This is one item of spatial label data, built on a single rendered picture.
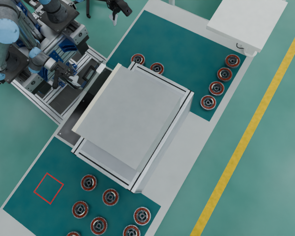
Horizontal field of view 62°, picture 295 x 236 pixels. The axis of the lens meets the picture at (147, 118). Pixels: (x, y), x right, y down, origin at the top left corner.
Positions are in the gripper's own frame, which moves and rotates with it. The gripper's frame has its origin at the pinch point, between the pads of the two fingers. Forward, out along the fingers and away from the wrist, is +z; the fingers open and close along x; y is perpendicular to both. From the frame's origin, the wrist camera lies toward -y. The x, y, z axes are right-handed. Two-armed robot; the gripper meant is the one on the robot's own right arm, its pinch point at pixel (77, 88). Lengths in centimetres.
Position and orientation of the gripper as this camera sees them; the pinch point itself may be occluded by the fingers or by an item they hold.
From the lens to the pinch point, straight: 168.7
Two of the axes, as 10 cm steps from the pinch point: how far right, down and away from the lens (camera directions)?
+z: 7.6, 5.8, 3.1
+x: -4.0, 0.4, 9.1
